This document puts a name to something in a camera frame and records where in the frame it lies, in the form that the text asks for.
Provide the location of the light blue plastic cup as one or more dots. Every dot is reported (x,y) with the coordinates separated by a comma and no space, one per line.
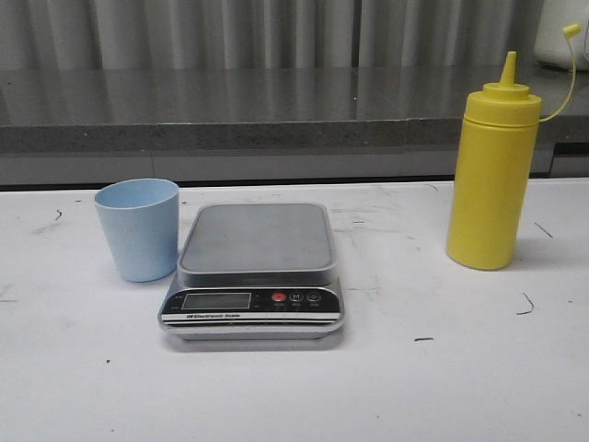
(140,220)

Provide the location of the yellow squeeze bottle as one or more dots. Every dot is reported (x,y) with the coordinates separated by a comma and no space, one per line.
(495,152)

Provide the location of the silver electronic kitchen scale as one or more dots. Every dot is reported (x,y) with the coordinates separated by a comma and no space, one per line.
(256,271)

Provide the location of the grey stone counter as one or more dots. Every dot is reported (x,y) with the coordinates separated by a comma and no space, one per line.
(87,128)

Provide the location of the white appliance in background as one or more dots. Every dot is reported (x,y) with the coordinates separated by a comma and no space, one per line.
(551,47)

